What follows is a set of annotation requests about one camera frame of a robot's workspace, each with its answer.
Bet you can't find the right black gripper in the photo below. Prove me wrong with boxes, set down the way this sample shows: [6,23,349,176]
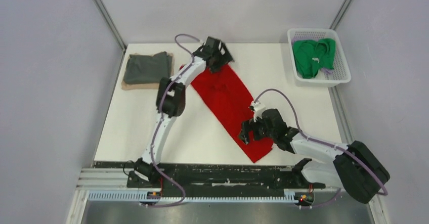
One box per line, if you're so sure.
[238,116,276,146]

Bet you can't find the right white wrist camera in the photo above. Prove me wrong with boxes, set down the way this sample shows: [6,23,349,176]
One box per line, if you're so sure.
[249,101,267,122]

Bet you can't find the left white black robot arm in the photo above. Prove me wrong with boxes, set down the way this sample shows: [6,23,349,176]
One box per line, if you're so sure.
[127,36,234,188]

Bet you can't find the aluminium frame rail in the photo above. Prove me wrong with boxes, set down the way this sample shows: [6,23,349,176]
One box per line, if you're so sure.
[76,167,381,193]

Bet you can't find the red t-shirt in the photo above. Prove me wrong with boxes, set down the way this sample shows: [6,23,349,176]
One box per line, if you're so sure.
[182,66,273,164]

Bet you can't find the folded beige t-shirt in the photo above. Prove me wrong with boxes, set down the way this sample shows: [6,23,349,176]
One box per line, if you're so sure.
[121,52,175,92]

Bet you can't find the white slotted cable duct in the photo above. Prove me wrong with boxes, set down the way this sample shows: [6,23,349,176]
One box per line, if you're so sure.
[88,190,310,204]

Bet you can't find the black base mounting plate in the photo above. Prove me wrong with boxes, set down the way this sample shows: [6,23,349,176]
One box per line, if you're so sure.
[94,161,327,199]

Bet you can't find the white plastic basket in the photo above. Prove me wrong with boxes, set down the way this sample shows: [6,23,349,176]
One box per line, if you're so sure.
[287,28,351,87]

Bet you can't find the folded dark grey t-shirt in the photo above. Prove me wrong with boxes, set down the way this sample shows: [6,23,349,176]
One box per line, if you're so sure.
[123,52,173,85]

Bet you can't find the green t-shirt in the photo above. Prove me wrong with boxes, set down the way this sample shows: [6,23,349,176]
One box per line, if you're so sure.
[292,38,336,79]

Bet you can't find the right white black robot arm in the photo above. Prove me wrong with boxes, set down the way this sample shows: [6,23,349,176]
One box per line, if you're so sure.
[238,109,391,204]

